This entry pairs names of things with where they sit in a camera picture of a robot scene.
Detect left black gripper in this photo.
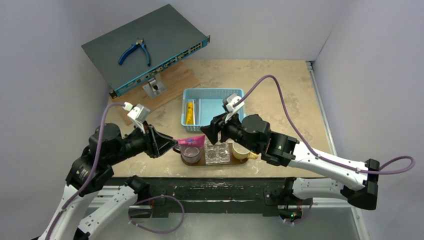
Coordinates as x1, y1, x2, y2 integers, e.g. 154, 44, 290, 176
107, 118, 178, 165

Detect clear glass toothbrush holder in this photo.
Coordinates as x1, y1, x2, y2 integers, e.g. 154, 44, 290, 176
204, 140, 231, 166

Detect light blue plastic basket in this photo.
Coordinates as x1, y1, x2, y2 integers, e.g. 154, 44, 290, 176
180, 88, 244, 133

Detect purple translucent cup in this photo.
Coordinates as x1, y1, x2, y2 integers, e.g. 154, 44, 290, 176
172, 145, 203, 164

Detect yellow mug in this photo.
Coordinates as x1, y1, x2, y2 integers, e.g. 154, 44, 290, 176
232, 142, 258, 160

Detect dark wooden oval tray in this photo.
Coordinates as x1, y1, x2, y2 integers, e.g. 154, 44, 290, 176
180, 143, 249, 167

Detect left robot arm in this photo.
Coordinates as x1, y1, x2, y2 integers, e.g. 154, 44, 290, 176
38, 122, 178, 240

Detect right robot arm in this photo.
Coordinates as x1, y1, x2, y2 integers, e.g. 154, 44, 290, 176
200, 114, 380, 210

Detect yellow toothpaste tube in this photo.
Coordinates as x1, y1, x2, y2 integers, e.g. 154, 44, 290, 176
185, 101, 195, 125

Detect wooden base board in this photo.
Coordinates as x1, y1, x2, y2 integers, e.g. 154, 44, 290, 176
111, 61, 200, 112

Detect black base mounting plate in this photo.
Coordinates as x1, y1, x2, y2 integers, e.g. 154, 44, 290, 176
101, 177, 318, 219

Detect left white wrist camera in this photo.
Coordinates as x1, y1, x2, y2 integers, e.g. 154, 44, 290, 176
127, 104, 151, 134

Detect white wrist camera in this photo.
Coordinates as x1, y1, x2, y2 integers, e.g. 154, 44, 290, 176
222, 93, 245, 123
127, 104, 151, 134

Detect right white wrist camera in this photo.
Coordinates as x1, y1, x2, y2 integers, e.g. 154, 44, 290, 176
222, 93, 245, 123

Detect metal stand bracket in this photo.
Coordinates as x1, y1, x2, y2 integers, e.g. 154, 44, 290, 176
142, 74, 167, 99

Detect lower purple base cable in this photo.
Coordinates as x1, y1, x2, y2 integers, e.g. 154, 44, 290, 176
127, 194, 185, 235

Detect blue handled pliers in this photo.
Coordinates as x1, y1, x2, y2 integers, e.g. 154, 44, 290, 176
118, 38, 152, 67

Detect grey network switch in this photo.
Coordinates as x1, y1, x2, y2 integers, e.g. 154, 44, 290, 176
81, 4, 210, 98

